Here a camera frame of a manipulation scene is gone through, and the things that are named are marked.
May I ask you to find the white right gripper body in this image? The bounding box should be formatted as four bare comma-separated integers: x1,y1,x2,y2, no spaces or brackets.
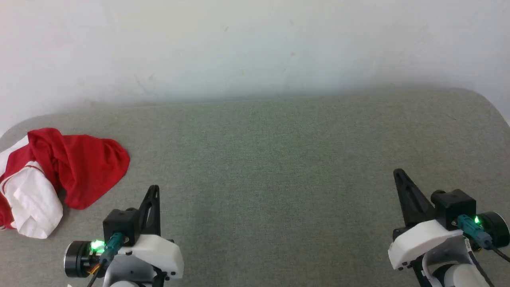
388,210,510,271

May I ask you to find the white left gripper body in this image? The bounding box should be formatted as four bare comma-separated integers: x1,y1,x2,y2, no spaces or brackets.
64,234,185,287

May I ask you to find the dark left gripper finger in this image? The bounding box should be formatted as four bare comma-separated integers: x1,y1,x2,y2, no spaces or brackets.
137,185,161,236

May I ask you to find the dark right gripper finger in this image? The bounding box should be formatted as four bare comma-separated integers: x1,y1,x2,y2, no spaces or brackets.
393,168,436,228

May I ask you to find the red and white basketball jersey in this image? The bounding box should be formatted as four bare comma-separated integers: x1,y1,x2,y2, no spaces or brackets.
0,128,131,240

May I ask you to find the grey fabric sofa cushion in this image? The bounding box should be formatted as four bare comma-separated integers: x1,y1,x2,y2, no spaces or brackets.
0,88,510,287

